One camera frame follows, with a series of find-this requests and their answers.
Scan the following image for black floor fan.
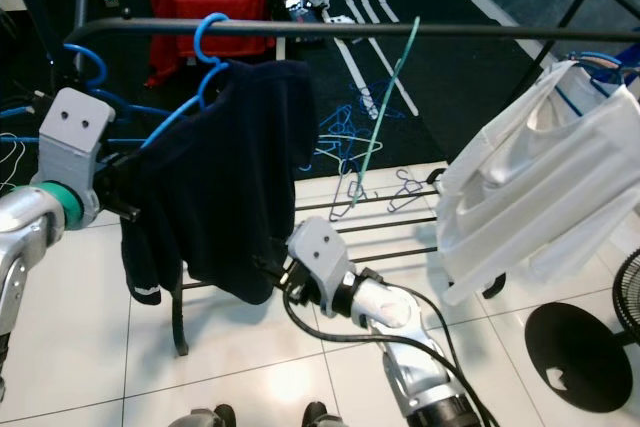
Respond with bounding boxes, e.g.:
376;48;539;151
523;245;640;415

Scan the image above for blue wire hanger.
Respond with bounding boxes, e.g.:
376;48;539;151
313;95;373;180

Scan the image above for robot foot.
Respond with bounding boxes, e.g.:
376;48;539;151
300;401;349;427
172;404;238;427

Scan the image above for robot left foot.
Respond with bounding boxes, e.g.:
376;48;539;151
172;404;238;427

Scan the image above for white shirt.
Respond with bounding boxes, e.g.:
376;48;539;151
433;57;640;308

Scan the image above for blue plastic hanger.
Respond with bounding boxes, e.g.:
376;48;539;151
575;49;640;98
132;11;233;153
0;42;111;148

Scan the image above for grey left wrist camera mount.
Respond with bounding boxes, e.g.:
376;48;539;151
36;87;118;196

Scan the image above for navy blue shirt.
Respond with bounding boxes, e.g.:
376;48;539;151
116;57;321;308

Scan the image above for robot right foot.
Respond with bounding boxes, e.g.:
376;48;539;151
300;401;349;427

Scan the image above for green wire hanger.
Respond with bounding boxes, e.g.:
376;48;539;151
350;15;422;211

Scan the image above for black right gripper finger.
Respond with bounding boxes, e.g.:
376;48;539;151
249;255;292;294

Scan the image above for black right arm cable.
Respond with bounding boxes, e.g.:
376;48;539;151
282;292;491;427

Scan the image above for black equipment box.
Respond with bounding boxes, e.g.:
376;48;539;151
265;0;326;26

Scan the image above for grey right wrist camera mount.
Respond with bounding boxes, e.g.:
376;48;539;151
286;214;353;316

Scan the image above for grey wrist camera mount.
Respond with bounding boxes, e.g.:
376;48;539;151
286;214;353;316
36;87;118;196

